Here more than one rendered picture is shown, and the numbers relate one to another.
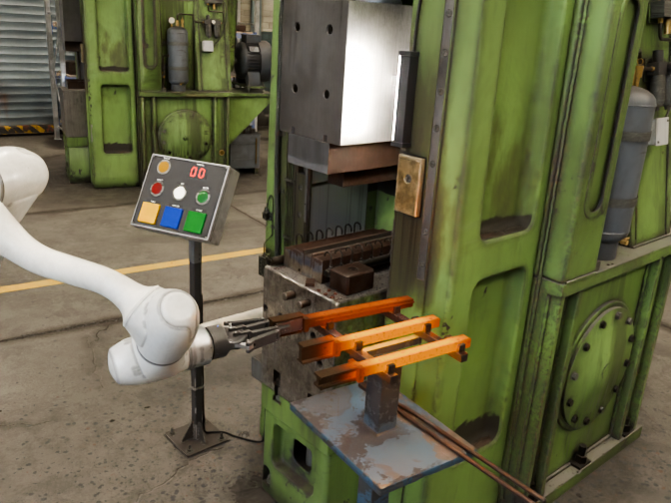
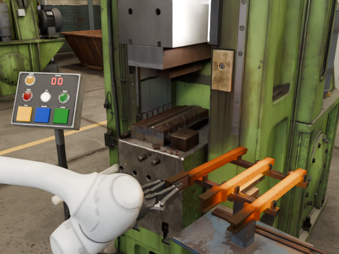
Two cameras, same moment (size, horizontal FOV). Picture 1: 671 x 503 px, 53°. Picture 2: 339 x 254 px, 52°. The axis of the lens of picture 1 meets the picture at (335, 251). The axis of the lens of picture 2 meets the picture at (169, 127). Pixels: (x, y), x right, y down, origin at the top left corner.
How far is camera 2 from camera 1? 65 cm
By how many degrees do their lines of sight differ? 12
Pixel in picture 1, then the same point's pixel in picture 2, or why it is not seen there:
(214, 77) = (27, 31)
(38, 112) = not seen: outside the picture
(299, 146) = (136, 52)
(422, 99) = (229, 8)
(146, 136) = not seen: outside the picture
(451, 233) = (258, 99)
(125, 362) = (71, 246)
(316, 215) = (144, 101)
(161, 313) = (115, 200)
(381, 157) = (191, 55)
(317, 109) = (150, 23)
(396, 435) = (258, 247)
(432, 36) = not seen: outside the picture
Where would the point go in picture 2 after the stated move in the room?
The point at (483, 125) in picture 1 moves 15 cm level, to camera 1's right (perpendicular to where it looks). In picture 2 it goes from (275, 22) to (309, 21)
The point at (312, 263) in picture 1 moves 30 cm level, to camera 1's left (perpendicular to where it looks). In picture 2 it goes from (154, 133) to (88, 138)
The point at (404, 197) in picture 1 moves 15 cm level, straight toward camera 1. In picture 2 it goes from (220, 79) to (230, 87)
